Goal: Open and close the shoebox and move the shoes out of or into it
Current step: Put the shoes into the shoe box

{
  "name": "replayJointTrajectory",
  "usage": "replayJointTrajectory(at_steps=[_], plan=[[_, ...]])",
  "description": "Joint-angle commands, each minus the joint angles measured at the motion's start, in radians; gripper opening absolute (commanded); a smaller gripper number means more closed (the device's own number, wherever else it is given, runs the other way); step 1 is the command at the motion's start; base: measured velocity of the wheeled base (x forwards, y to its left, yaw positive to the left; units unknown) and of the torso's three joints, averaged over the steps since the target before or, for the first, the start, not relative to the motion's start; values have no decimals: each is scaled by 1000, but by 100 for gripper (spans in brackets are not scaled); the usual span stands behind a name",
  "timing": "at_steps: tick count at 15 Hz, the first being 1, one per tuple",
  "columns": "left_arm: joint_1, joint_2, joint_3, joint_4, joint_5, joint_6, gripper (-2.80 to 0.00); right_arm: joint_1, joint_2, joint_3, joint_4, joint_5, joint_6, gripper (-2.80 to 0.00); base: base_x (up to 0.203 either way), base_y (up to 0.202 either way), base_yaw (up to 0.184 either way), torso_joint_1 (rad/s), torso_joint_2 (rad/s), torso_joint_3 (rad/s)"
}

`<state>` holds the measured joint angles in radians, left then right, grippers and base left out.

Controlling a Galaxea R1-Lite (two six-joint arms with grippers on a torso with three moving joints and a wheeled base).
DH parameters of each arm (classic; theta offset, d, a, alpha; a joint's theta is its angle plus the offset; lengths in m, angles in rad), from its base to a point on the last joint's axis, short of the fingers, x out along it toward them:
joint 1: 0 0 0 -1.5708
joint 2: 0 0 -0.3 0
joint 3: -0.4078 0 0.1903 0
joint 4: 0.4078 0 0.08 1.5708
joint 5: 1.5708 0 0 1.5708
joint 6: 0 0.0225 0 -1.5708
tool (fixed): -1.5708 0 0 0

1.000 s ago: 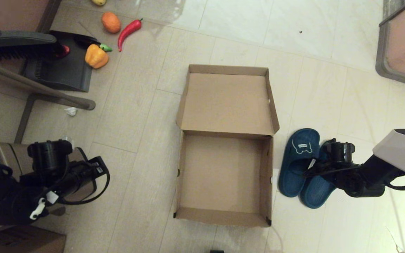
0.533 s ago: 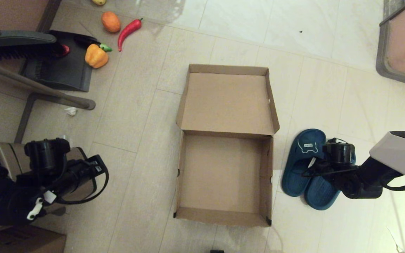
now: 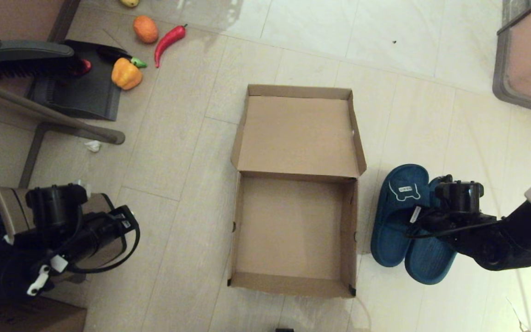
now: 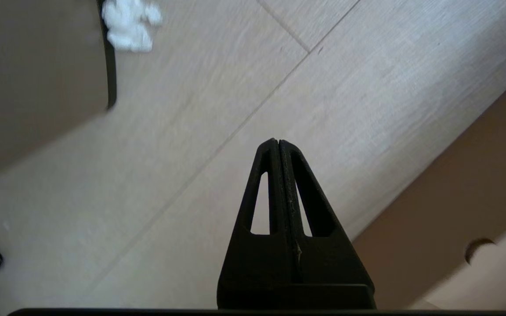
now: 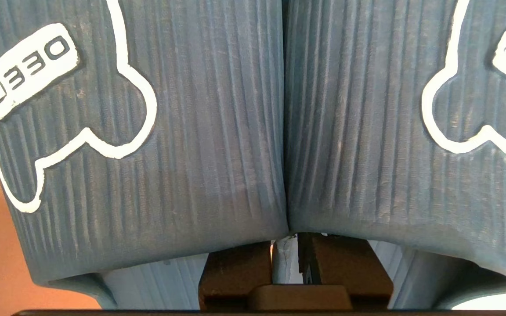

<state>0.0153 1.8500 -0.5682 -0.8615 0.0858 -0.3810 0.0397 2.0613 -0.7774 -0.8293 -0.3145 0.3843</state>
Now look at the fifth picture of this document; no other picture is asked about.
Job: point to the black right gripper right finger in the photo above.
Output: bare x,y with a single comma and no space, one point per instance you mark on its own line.
345,263

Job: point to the dark blue rubber slipper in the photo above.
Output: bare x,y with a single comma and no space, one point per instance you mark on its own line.
191,131
367,131

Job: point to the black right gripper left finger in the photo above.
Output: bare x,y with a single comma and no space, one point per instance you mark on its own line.
231,272

